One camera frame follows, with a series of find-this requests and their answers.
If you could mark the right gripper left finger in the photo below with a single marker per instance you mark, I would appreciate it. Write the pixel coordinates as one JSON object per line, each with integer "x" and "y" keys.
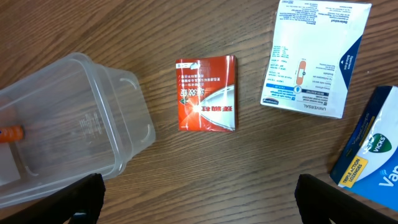
{"x": 80, "y": 202}

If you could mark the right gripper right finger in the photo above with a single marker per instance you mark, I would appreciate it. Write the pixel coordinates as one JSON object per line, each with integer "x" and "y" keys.
{"x": 320, "y": 203}

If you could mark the blue Vicks VapoDrops box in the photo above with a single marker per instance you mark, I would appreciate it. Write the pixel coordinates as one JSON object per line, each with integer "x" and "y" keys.
{"x": 367, "y": 165}

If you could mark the orange pill bottle white cap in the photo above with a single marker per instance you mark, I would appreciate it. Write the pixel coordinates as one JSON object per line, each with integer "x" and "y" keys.
{"x": 11, "y": 134}

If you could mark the white plaster box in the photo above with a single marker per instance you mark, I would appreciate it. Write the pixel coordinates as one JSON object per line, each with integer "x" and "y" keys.
{"x": 314, "y": 50}

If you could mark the red medicine box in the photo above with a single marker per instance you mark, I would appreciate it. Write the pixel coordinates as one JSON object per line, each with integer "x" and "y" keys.
{"x": 207, "y": 94}

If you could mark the clear plastic container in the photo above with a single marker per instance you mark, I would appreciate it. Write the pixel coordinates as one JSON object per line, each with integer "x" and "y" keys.
{"x": 79, "y": 118}

